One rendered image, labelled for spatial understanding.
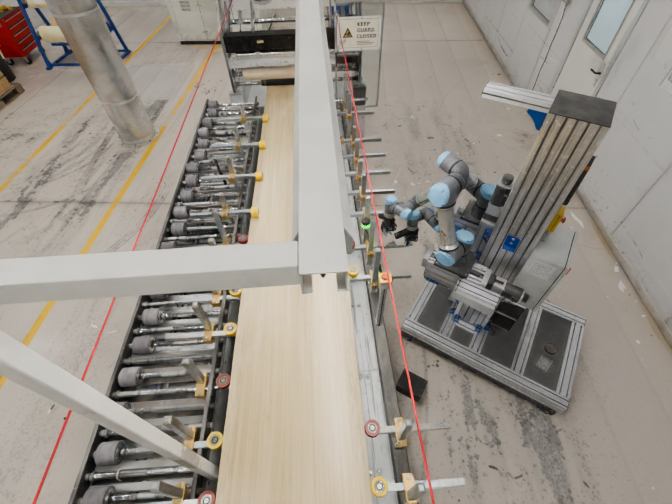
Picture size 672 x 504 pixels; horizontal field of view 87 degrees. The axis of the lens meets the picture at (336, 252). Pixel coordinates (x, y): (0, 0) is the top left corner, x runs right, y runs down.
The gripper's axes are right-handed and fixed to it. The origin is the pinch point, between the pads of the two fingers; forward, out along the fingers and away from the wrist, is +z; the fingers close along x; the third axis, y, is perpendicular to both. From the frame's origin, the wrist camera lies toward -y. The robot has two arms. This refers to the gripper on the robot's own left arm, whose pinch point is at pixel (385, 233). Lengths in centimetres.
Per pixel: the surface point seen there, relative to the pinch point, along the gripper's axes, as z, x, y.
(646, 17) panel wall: -68, 315, -84
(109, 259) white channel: -146, -116, 103
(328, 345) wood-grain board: 9, -69, 57
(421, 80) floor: 96, 285, -371
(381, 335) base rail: 29, -32, 56
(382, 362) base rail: 30, -40, 73
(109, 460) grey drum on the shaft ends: 15, -193, 66
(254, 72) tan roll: -13, -19, -275
